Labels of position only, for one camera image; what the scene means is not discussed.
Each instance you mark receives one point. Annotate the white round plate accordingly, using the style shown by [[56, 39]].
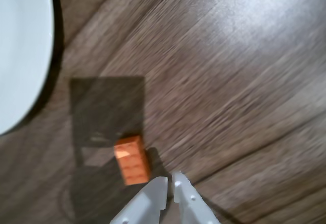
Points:
[[23, 51]]

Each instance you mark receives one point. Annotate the orange lego block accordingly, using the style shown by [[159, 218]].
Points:
[[133, 163]]

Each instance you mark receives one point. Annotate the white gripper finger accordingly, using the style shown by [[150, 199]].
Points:
[[145, 203], [191, 203]]

